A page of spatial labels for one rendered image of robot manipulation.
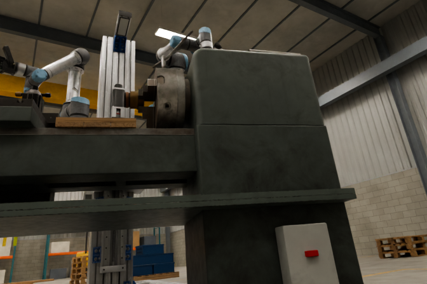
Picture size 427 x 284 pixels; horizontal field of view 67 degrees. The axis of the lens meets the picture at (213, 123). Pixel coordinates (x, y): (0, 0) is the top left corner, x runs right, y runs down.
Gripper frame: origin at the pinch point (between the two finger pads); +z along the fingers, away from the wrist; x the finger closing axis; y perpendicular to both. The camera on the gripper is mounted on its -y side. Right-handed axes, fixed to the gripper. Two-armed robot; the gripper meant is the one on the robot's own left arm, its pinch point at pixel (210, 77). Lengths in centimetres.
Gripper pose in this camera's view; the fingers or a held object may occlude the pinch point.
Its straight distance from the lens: 183.9
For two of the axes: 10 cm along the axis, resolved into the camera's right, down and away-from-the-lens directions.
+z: 0.8, 9.2, -3.8
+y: -2.3, 3.9, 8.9
